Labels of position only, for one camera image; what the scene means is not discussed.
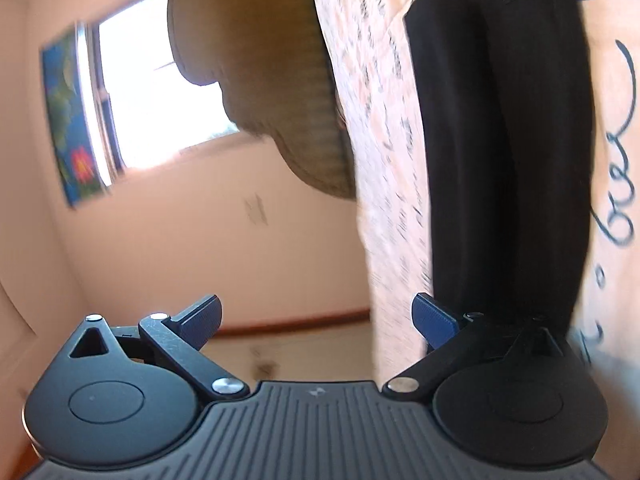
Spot window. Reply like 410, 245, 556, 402
75, 0, 243, 186

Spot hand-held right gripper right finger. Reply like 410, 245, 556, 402
381, 292, 568, 403

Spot cream script-printed quilt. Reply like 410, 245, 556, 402
309, 0, 640, 386

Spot olive padded headboard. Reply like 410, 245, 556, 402
167, 0, 358, 201

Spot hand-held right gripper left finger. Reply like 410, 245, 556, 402
67, 294, 251, 402

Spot brown wooden frame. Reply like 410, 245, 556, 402
215, 309, 373, 341

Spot black pants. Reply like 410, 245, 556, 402
402, 0, 596, 351

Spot blue floral curtain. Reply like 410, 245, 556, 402
40, 30, 110, 208

